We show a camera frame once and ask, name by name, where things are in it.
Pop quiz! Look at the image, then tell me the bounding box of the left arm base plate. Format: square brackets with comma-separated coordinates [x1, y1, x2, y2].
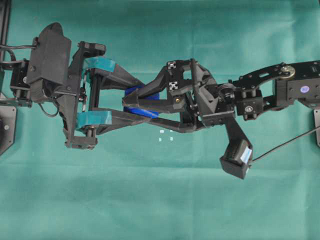
[0, 106, 17, 155]

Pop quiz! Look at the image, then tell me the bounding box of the black aluminium frame rail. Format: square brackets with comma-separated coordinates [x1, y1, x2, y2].
[0, 0, 12, 45]

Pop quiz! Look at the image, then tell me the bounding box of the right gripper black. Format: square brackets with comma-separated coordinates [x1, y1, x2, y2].
[122, 58, 236, 128]

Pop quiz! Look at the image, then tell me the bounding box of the black camera cable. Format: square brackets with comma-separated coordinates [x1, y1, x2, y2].
[0, 43, 38, 63]
[249, 126, 320, 163]

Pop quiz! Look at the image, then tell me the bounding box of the black camera cable left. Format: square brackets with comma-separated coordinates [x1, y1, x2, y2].
[0, 43, 38, 63]

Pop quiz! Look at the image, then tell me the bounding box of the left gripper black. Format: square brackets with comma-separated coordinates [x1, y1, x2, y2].
[57, 41, 200, 150]

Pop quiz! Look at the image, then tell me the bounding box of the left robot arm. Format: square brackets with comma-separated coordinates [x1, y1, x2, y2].
[0, 39, 201, 150]

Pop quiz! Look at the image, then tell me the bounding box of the black camera cable right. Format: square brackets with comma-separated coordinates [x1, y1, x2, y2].
[249, 126, 320, 163]

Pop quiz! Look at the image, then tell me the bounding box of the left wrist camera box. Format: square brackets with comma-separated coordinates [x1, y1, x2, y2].
[26, 22, 71, 103]

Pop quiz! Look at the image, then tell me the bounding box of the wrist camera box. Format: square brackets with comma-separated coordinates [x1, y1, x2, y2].
[219, 117, 253, 180]
[26, 22, 71, 103]

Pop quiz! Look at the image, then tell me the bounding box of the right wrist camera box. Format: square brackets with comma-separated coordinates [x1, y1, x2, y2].
[219, 117, 253, 180]

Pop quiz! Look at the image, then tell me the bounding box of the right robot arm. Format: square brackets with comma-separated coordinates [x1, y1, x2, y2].
[122, 59, 320, 133]

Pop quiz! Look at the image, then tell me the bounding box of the green table cloth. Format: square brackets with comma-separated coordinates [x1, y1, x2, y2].
[0, 0, 320, 240]

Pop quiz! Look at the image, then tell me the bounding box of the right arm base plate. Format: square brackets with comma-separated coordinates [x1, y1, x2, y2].
[313, 108, 320, 147]

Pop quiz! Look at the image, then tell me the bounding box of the blue block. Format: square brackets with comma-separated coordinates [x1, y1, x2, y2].
[123, 85, 160, 119]

